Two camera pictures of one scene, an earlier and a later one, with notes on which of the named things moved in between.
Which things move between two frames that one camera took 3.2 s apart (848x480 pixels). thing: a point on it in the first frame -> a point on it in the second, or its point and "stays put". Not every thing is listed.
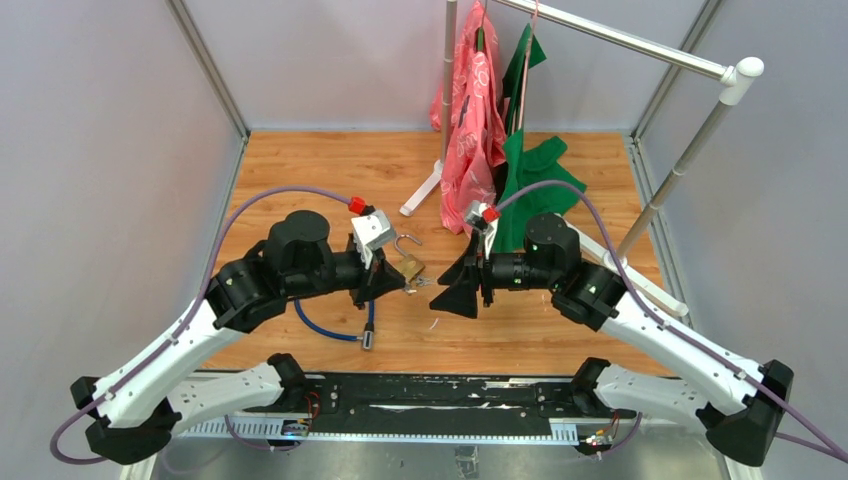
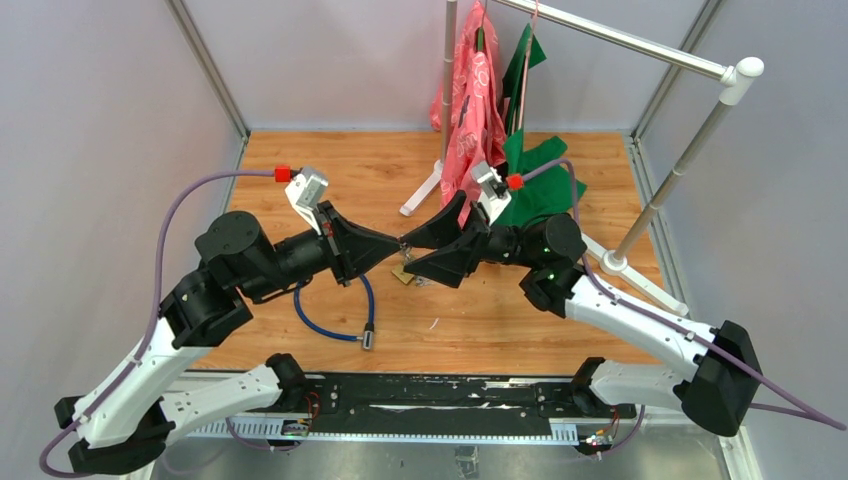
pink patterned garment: (477, 139) stays put
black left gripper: (379, 280) -> (352, 247)
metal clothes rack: (738, 77) stays put
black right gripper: (461, 297) -> (449, 264)
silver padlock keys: (423, 281) stays put
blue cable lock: (368, 335) stays put
